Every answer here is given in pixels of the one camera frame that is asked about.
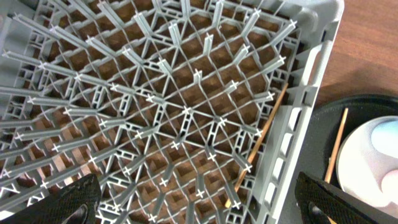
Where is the round black tray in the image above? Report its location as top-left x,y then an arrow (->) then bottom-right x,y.
279,94 -> 397,224

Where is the wooden chopstick on tray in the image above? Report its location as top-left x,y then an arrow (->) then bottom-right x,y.
324,108 -> 349,183

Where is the light blue cup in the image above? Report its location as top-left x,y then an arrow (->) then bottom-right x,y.
371,120 -> 397,159

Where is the grey dishwasher rack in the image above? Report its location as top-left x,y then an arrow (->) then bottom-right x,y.
1,0 -> 345,223

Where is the grey plate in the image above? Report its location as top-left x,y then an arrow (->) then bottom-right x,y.
336,116 -> 397,211

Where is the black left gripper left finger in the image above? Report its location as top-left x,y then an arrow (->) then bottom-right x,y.
1,174 -> 101,224

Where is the wooden chopstick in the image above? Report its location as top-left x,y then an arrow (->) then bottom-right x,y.
234,83 -> 289,193
324,108 -> 349,183

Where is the pink cup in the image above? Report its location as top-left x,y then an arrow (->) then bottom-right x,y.
381,170 -> 398,204

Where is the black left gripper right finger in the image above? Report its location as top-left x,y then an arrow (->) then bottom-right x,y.
294,172 -> 397,224

